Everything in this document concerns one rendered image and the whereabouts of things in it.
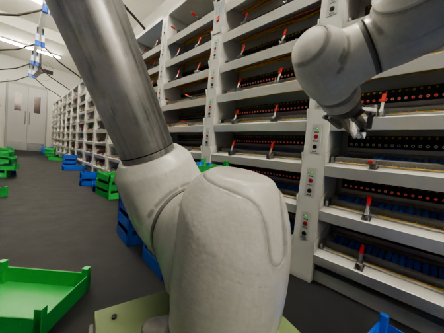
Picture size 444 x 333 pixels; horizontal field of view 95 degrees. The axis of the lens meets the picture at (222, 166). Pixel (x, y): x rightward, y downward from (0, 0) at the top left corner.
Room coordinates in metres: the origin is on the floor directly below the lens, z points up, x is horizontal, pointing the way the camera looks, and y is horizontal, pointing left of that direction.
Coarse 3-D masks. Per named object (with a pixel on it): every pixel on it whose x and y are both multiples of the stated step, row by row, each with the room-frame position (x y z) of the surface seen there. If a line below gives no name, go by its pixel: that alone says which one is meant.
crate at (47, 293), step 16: (0, 272) 0.66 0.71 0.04; (16, 272) 0.67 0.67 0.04; (32, 272) 0.67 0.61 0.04; (48, 272) 0.68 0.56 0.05; (64, 272) 0.68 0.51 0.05; (80, 272) 0.68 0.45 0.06; (0, 288) 0.64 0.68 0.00; (16, 288) 0.64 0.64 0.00; (32, 288) 0.65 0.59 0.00; (48, 288) 0.66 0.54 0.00; (64, 288) 0.66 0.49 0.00; (80, 288) 0.63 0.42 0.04; (0, 304) 0.58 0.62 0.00; (16, 304) 0.58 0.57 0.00; (32, 304) 0.59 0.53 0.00; (48, 304) 0.59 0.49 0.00; (64, 304) 0.56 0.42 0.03; (0, 320) 0.48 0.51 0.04; (16, 320) 0.48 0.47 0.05; (32, 320) 0.48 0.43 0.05; (48, 320) 0.51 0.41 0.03
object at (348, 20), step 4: (368, 8) 0.93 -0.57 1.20; (344, 12) 0.83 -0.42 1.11; (368, 12) 0.93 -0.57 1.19; (344, 16) 0.84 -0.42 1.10; (348, 16) 0.87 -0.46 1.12; (364, 16) 0.85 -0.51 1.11; (344, 20) 0.84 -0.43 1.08; (348, 20) 0.88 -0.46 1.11; (352, 20) 0.82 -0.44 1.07; (356, 20) 0.81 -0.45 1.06; (344, 24) 0.84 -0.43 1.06; (348, 24) 0.83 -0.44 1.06; (352, 24) 0.82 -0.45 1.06
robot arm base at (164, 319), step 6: (150, 318) 0.31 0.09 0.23; (156, 318) 0.31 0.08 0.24; (162, 318) 0.31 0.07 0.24; (168, 318) 0.28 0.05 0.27; (144, 324) 0.30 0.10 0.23; (150, 324) 0.30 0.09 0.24; (156, 324) 0.30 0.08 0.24; (162, 324) 0.30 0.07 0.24; (144, 330) 0.29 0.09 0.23; (150, 330) 0.29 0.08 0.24; (156, 330) 0.29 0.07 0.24; (162, 330) 0.29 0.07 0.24; (168, 330) 0.26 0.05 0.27
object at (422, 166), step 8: (336, 160) 0.85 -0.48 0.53; (344, 160) 0.83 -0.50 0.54; (352, 160) 0.81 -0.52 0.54; (360, 160) 0.79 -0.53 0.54; (368, 160) 0.78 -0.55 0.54; (376, 160) 0.76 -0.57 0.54; (384, 160) 0.75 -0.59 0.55; (408, 168) 0.69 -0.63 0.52; (424, 168) 0.66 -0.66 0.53; (432, 168) 0.66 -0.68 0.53; (440, 168) 0.65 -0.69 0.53
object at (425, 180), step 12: (336, 156) 0.88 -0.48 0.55; (324, 168) 0.84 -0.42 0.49; (336, 168) 0.81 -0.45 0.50; (348, 168) 0.78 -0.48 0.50; (360, 168) 0.76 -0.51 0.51; (384, 168) 0.73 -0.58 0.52; (360, 180) 0.76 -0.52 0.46; (372, 180) 0.73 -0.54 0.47; (384, 180) 0.71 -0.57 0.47; (396, 180) 0.68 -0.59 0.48; (408, 180) 0.66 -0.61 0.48; (420, 180) 0.64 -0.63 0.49; (432, 180) 0.62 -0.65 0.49
